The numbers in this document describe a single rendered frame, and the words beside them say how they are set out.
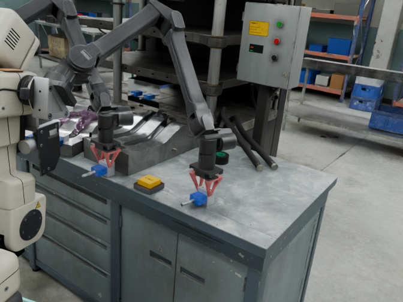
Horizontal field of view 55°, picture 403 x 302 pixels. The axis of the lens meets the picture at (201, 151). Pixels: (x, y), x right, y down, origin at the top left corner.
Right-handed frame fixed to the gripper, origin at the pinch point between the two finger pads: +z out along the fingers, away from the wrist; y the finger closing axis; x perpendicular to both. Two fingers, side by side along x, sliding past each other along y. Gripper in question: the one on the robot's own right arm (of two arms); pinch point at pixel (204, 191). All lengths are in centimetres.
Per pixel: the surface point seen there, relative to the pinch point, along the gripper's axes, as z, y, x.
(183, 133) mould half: -5.0, 38.4, -25.1
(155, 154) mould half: -0.4, 35.1, -6.4
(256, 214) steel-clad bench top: 4.8, -16.1, -9.1
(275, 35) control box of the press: -47, 34, -80
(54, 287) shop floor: 84, 82, 21
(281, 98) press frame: 0, 68, -146
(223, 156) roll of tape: 1.3, 20.0, -32.4
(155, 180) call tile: 0.6, 17.5, 7.3
